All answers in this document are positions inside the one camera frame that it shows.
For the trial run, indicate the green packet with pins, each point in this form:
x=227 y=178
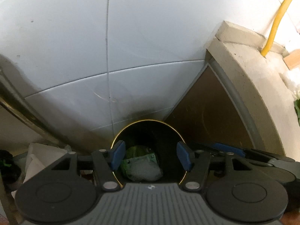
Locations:
x=138 y=163

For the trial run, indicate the large green leaf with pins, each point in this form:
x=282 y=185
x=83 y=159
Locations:
x=297 y=112

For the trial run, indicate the white crumpled paper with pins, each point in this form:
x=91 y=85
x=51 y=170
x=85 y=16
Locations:
x=39 y=159

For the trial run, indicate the black bin with gold rim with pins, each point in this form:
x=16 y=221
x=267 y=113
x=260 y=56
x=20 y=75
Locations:
x=150 y=133

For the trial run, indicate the brown cabinet door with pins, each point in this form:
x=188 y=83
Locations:
x=206 y=112

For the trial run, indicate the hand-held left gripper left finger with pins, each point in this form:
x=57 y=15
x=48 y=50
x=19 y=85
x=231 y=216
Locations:
x=117 y=155

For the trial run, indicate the dark green bok choy leaf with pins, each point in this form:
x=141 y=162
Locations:
x=138 y=150

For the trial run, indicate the metal pole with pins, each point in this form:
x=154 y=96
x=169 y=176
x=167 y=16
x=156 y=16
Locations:
x=21 y=98

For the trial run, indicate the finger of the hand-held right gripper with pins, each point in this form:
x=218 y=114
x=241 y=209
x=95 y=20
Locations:
x=226 y=148
x=269 y=157

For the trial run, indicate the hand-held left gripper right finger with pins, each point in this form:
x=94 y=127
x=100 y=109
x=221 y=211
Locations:
x=184 y=156

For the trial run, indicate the clear plastic bag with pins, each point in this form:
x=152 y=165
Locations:
x=145 y=172

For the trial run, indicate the yellow pipe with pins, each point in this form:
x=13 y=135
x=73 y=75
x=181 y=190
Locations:
x=277 y=23

